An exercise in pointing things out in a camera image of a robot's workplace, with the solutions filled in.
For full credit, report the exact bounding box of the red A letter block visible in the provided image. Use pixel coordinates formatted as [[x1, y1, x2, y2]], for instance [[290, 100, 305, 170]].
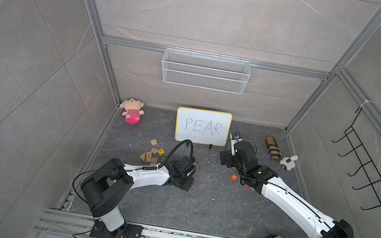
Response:
[[230, 174, 239, 182]]

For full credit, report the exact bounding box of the yellow E letter block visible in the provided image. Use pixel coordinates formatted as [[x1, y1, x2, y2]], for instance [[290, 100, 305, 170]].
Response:
[[158, 149, 165, 156]]

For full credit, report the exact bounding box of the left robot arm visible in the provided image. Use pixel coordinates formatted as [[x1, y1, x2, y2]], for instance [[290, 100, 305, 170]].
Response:
[[80, 156, 196, 238]]

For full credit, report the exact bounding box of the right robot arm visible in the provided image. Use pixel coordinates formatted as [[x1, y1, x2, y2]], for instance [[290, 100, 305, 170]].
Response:
[[219, 150, 354, 238]]

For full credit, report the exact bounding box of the yellow framed whiteboard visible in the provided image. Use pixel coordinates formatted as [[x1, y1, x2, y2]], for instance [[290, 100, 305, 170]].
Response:
[[174, 107, 233, 147]]

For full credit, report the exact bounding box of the wooden picture block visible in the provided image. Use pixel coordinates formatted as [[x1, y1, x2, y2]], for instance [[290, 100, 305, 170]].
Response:
[[144, 152, 153, 164]]

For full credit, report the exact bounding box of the striped brown glasses case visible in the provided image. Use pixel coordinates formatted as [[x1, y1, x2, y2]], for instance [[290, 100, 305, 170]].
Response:
[[266, 136, 282, 161]]

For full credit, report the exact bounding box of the wooden block far left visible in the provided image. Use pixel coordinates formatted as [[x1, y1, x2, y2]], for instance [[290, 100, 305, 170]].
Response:
[[150, 139, 157, 146]]

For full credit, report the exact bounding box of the white plush dog toy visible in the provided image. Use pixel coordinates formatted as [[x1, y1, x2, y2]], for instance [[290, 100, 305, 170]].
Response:
[[279, 155, 299, 171]]

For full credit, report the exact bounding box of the pink plush doll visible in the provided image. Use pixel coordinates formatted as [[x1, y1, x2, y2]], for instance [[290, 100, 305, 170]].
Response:
[[120, 98, 144, 125]]

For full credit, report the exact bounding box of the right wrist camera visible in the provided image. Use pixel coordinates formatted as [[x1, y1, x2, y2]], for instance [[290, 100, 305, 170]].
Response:
[[229, 131, 244, 156]]

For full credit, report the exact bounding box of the white wire mesh basket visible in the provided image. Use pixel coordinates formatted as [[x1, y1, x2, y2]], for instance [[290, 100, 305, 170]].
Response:
[[162, 49, 251, 94]]

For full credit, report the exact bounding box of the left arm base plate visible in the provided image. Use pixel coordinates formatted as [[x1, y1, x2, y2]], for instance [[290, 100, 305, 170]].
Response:
[[89, 220, 143, 238]]

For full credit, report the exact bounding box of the black wire hook rack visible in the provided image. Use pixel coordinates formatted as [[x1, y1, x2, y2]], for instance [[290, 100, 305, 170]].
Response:
[[331, 107, 381, 211]]

